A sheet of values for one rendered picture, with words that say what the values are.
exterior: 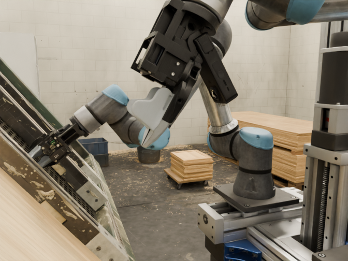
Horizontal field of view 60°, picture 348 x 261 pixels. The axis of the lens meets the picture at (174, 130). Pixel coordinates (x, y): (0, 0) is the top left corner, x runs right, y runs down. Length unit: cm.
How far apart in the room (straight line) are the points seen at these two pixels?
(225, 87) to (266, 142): 62
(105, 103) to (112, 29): 530
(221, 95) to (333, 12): 28
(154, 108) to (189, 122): 618
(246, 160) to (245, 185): 9
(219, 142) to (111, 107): 47
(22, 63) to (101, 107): 378
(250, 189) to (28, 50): 394
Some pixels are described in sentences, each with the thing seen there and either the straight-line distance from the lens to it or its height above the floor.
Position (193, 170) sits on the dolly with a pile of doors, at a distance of 402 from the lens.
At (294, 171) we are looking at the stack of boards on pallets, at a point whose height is 29.
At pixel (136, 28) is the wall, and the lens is 624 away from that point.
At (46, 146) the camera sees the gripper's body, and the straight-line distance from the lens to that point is 87.
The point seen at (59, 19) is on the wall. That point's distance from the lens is 608.
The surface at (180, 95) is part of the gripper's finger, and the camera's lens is 42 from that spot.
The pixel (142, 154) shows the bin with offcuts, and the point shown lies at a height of 16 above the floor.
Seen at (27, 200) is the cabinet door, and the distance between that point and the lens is 82.
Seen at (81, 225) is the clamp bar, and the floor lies 105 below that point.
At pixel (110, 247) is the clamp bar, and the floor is 97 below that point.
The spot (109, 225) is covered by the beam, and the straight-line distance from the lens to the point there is 121.
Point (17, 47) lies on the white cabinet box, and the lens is 463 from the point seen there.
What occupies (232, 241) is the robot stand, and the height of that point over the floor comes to 90.
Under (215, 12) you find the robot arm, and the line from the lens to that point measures 46.
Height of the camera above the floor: 145
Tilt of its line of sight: 10 degrees down
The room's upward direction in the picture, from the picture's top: straight up
